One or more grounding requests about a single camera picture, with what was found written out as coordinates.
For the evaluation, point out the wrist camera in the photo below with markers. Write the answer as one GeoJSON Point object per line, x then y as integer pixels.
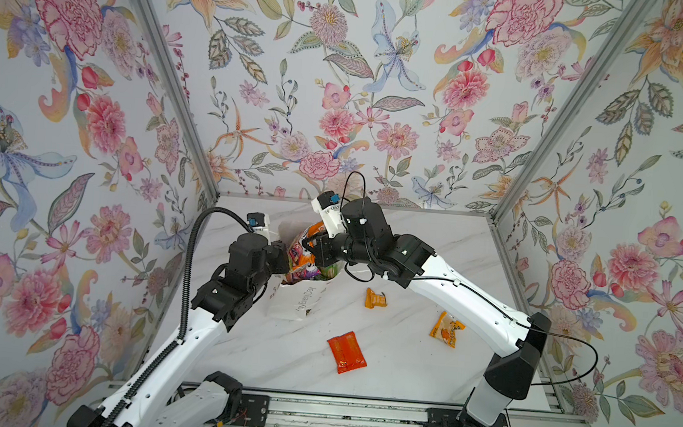
{"type": "Point", "coordinates": [258, 222]}
{"type": "Point", "coordinates": [328, 206]}

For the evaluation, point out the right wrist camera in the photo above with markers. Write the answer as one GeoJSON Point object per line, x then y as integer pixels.
{"type": "Point", "coordinates": [328, 206]}

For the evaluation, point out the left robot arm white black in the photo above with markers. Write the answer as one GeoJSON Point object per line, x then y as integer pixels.
{"type": "Point", "coordinates": [168, 368]}

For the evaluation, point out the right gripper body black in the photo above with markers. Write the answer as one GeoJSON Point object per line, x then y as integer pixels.
{"type": "Point", "coordinates": [324, 250]}

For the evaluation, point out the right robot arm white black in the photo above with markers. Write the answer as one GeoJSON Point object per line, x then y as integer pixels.
{"type": "Point", "coordinates": [516, 339]}

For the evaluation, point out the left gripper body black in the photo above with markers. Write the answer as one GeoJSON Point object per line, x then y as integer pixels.
{"type": "Point", "coordinates": [278, 257]}

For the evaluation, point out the orange small snack packet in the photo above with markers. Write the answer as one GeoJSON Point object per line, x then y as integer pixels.
{"type": "Point", "coordinates": [445, 329]}

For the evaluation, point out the white paper gift bag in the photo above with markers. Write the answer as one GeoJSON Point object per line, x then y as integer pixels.
{"type": "Point", "coordinates": [294, 302]}

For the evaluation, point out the left aluminium corner post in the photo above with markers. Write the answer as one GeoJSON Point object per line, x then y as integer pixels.
{"type": "Point", "coordinates": [173, 85]}

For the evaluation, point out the multicolour Fox's candy bag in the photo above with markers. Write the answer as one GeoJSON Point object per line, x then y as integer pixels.
{"type": "Point", "coordinates": [303, 266]}

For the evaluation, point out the red snack packet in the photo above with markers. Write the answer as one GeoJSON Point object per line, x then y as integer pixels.
{"type": "Point", "coordinates": [347, 353]}

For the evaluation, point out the right aluminium corner post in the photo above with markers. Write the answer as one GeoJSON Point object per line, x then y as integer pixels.
{"type": "Point", "coordinates": [631, 18]}

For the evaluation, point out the small orange wrapped candy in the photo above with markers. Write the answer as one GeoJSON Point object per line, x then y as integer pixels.
{"type": "Point", "coordinates": [375, 300]}

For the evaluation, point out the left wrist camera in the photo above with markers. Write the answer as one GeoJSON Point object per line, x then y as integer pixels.
{"type": "Point", "coordinates": [258, 222]}

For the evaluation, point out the aluminium corner post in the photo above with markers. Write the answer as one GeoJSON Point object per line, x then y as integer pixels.
{"type": "Point", "coordinates": [173, 85]}
{"type": "Point", "coordinates": [631, 18]}

